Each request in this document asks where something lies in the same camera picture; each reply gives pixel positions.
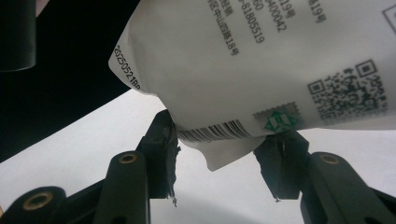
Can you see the white and blue pouch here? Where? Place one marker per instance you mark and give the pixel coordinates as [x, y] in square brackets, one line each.
[224, 84]

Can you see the white table mat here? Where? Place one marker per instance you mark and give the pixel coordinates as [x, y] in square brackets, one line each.
[77, 155]

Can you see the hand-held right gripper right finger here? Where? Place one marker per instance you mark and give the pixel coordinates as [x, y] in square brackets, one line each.
[283, 168]

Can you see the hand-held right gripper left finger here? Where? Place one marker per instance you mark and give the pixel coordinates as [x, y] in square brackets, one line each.
[158, 161]

